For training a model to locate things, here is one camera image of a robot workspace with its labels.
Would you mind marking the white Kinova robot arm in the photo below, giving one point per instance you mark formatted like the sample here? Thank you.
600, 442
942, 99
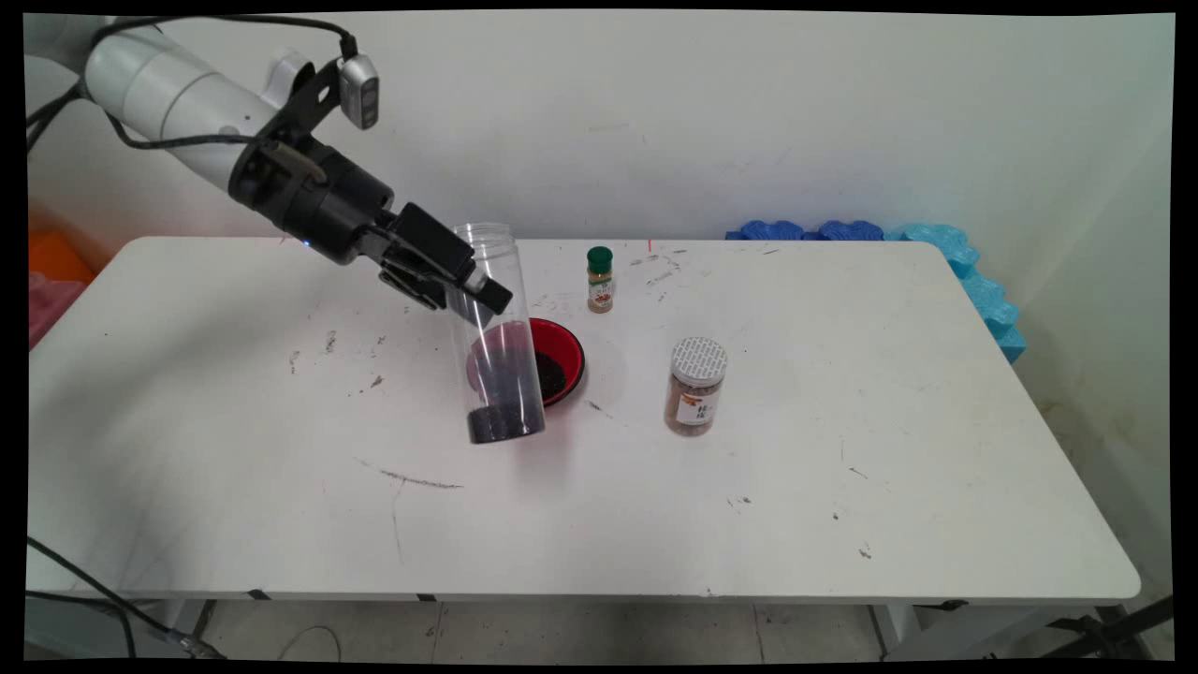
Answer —
159, 84

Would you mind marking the pink object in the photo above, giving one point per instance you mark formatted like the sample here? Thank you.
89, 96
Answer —
47, 304

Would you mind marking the light blue foam piece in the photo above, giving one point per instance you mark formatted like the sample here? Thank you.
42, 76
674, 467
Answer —
973, 281

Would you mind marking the black tripod leg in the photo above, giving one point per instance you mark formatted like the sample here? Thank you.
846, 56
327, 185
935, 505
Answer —
1114, 629

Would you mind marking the brown spice jar white lid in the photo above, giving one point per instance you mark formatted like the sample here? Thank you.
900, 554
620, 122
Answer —
695, 388

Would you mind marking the dark blue foam piece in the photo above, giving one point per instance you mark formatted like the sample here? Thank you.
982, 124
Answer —
850, 230
767, 230

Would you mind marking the black seeds heap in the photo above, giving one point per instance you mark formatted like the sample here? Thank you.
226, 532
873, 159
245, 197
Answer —
550, 374
505, 423

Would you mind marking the green-capped spice bottle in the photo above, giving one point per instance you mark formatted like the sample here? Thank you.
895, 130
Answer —
600, 281

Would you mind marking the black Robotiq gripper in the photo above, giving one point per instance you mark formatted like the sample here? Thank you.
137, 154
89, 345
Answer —
318, 201

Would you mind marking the clear plastic jar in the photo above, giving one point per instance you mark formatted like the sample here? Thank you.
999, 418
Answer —
501, 374

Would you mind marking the white table leg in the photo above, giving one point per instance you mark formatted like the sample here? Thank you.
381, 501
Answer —
192, 620
897, 632

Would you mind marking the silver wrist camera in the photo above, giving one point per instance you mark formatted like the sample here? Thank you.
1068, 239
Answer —
358, 89

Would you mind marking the orange object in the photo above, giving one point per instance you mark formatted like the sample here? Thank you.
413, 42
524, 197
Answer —
56, 260

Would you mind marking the red bowl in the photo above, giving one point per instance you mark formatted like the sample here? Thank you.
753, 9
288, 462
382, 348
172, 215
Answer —
568, 344

